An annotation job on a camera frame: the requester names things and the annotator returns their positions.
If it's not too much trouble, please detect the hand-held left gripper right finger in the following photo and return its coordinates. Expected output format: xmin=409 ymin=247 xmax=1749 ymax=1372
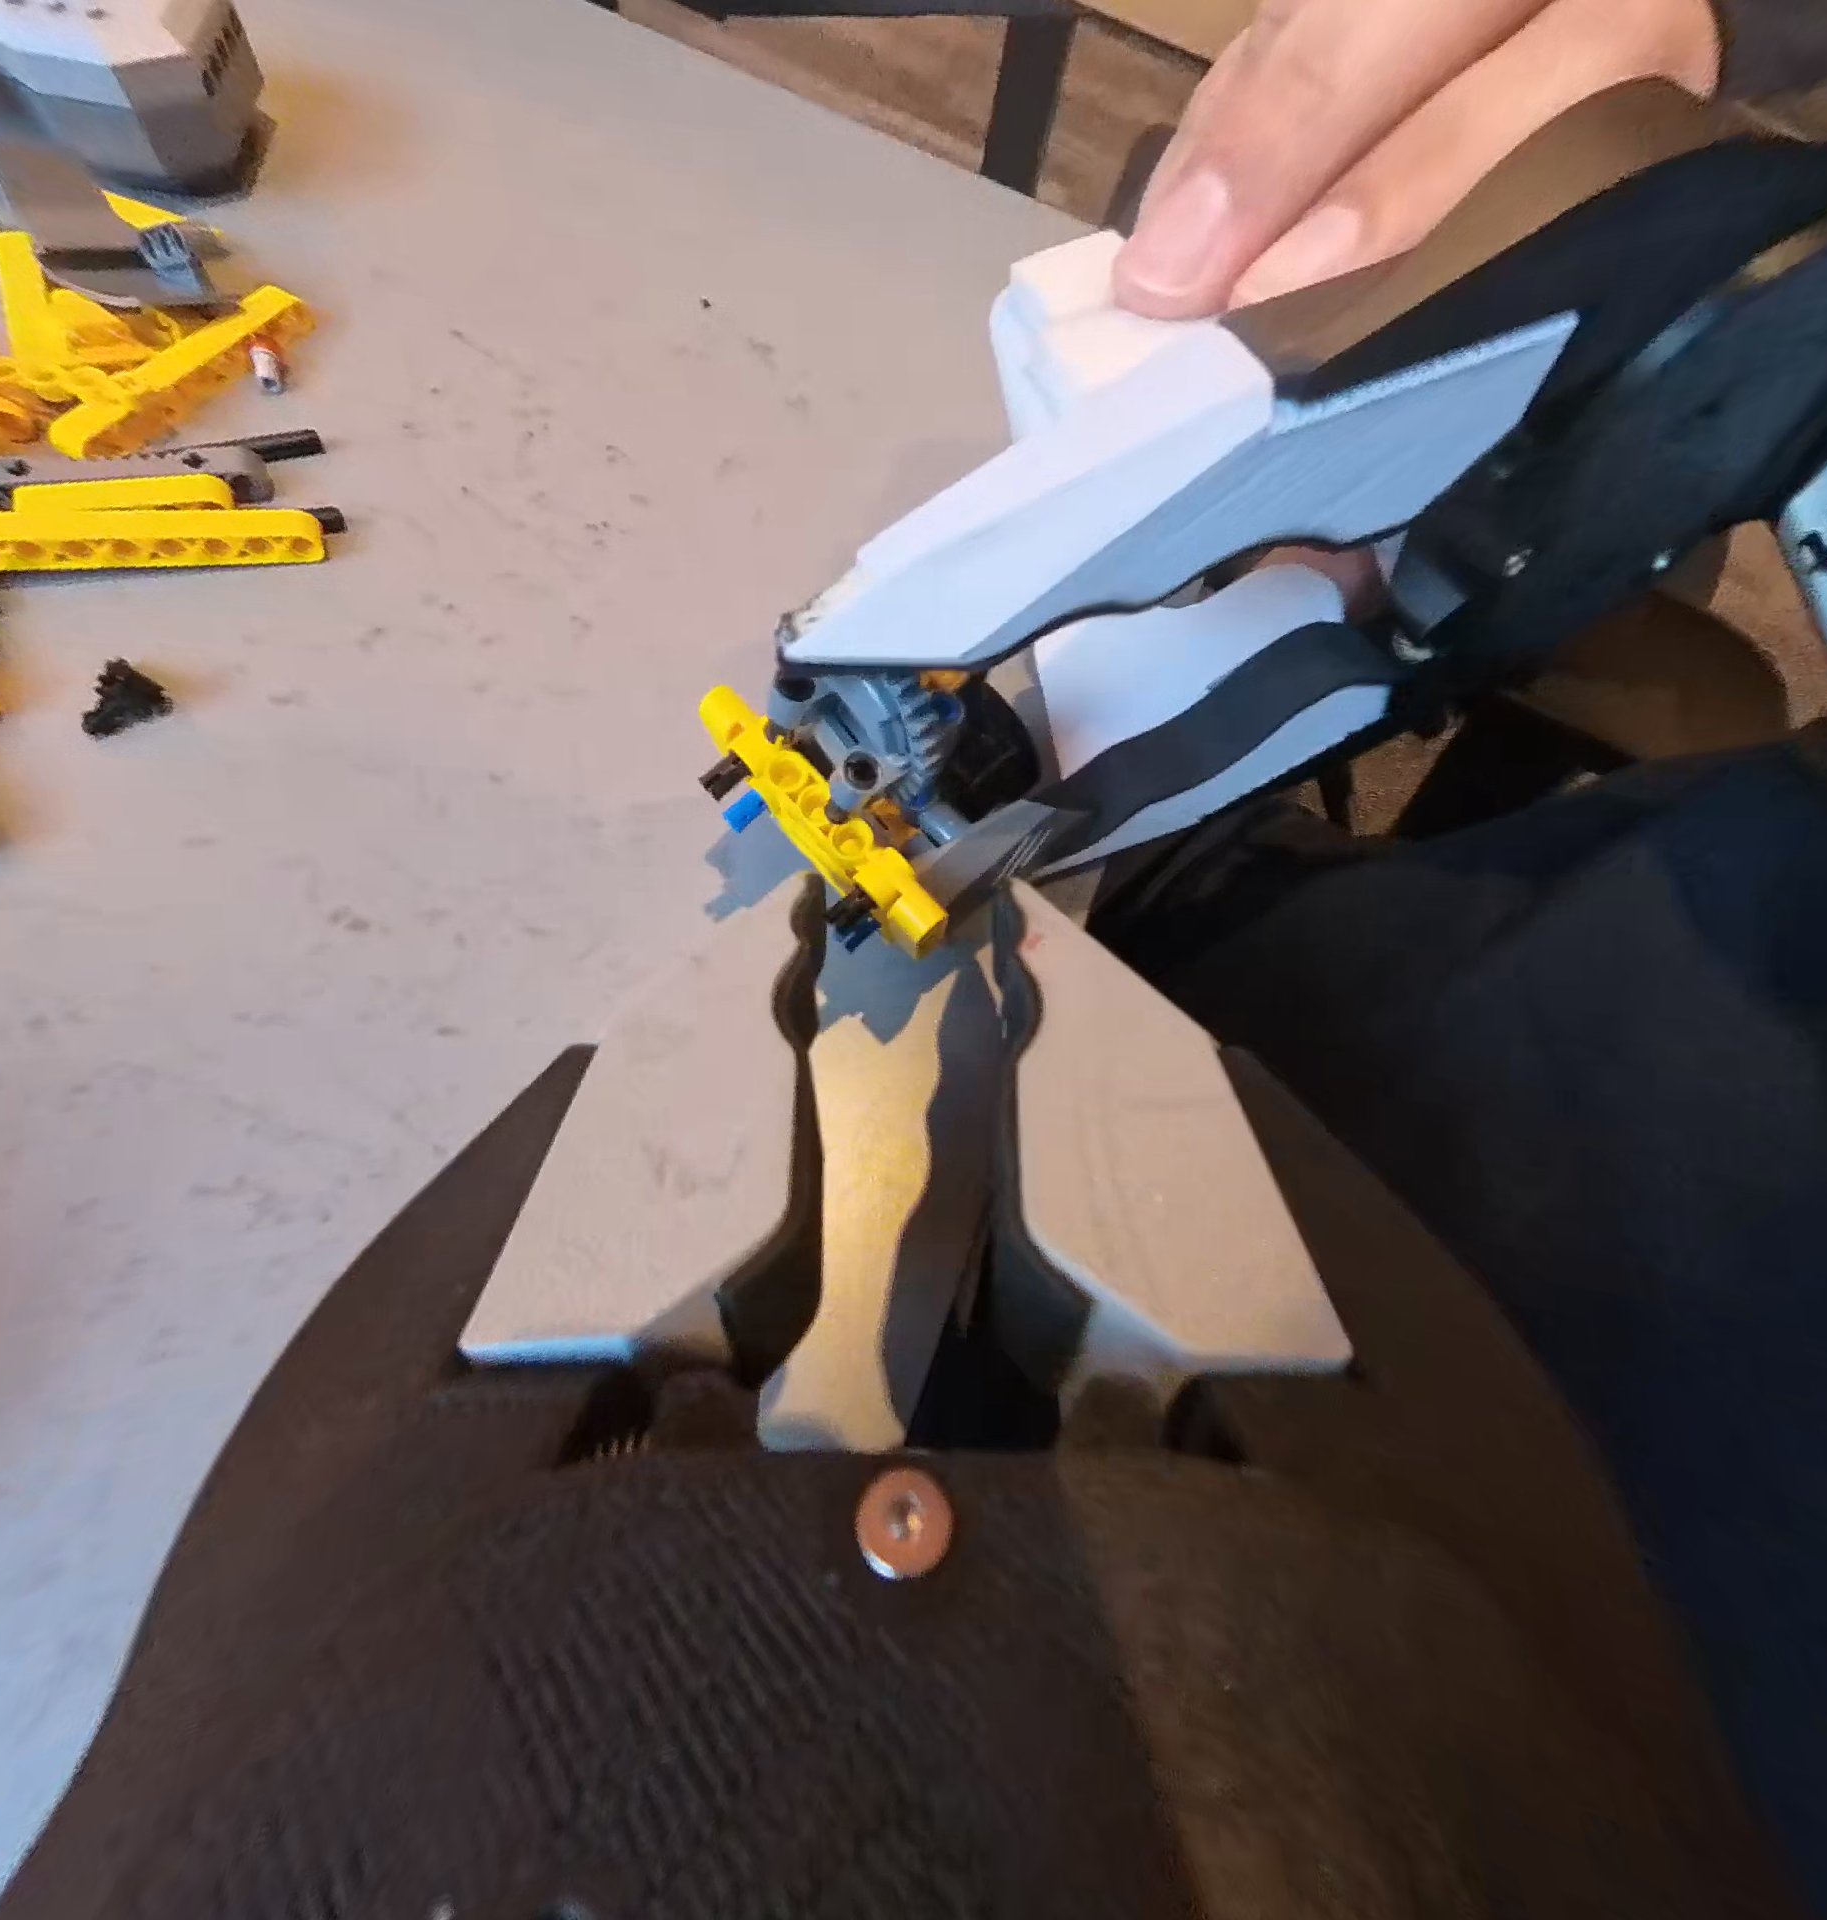
xmin=988 ymin=882 xmax=1356 ymax=1373

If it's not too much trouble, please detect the small black connector piece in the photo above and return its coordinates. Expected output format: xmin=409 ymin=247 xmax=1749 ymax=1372
xmin=79 ymin=658 xmax=175 ymax=739

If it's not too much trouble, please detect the yellow grey gear brick assembly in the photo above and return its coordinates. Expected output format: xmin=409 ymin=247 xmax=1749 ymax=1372
xmin=698 ymin=666 xmax=1094 ymax=963

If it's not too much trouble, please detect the grey gear rack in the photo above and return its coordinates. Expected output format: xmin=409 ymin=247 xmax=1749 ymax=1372
xmin=0 ymin=433 xmax=328 ymax=512

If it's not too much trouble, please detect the grey curved panel brick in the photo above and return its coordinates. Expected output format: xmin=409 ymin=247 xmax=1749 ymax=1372
xmin=0 ymin=141 xmax=231 ymax=315

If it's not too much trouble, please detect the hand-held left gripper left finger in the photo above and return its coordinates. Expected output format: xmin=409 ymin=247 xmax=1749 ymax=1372
xmin=457 ymin=874 xmax=830 ymax=1388

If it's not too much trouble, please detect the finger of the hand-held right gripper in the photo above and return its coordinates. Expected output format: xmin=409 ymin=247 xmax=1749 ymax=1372
xmin=776 ymin=231 xmax=1584 ymax=708
xmin=1026 ymin=561 xmax=1398 ymax=878

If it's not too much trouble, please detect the pile of yellow beams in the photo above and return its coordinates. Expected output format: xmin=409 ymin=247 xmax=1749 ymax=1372
xmin=0 ymin=194 xmax=330 ymax=732

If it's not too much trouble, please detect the grey battery hub brick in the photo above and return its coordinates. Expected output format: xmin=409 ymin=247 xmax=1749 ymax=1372
xmin=0 ymin=0 xmax=277 ymax=197

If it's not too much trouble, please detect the person's right hand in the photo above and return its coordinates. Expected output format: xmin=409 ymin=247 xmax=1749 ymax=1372
xmin=1117 ymin=0 xmax=1724 ymax=319

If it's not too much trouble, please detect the beige table with black legs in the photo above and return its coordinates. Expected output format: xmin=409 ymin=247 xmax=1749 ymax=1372
xmin=613 ymin=0 xmax=1259 ymax=204

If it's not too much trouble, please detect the grey desk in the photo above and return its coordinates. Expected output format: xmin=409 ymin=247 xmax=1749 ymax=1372
xmin=0 ymin=0 xmax=1155 ymax=1920

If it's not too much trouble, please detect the person's dark clothing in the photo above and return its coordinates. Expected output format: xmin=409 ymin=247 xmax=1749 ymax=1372
xmin=1093 ymin=720 xmax=1827 ymax=1920

